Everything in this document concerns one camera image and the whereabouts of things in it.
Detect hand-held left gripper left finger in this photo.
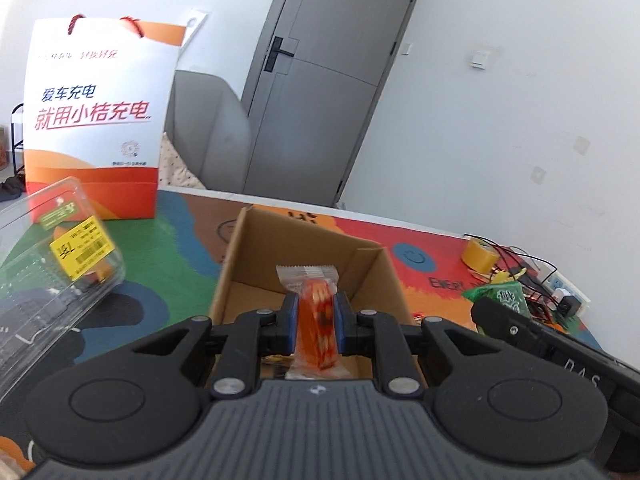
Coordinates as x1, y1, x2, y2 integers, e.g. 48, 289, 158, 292
131, 294, 301, 401

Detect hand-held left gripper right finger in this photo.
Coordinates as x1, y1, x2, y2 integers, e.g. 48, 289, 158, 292
336, 294, 501, 400

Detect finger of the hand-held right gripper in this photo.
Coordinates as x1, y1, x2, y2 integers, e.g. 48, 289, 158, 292
470, 296, 557, 357

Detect orange snack packet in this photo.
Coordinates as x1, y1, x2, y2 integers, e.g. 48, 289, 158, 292
276, 264, 362, 381

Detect green snack packet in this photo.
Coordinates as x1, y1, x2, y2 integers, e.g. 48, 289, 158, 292
462, 280, 532, 319

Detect brown cardboard box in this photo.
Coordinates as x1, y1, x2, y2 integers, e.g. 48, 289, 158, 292
209, 205, 427, 387

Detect yellow toy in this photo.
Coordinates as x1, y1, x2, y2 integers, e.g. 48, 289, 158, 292
492, 267, 527, 287

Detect white power strip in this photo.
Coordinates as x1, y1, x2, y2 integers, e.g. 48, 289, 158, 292
542, 272, 592, 319

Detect yellow tape roll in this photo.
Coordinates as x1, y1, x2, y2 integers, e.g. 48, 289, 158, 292
460, 239, 501, 274

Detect colourful printed table mat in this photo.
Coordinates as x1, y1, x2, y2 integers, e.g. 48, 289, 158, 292
0, 187, 606, 480

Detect dotted beige cushion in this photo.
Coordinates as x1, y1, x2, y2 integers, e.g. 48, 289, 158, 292
159, 132, 207, 190

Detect grey chair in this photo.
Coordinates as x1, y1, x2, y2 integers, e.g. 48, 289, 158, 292
164, 70, 252, 192

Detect grey door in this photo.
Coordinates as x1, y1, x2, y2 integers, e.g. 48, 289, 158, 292
241, 0, 428, 208

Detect clear plastic clamshell container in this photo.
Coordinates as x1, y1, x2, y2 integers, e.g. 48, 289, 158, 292
0, 176, 126, 402

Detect white and orange paper bag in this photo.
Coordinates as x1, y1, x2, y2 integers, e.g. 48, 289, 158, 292
24, 14, 192, 222

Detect dark slippers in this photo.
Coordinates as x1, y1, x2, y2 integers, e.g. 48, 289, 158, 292
0, 177, 24, 204

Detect black metal rack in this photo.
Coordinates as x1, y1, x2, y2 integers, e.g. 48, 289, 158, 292
10, 102, 27, 182

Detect black cables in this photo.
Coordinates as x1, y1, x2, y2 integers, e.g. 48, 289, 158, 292
464, 232, 558, 306

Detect black door handle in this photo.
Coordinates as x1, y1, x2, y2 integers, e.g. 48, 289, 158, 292
265, 36, 296, 73

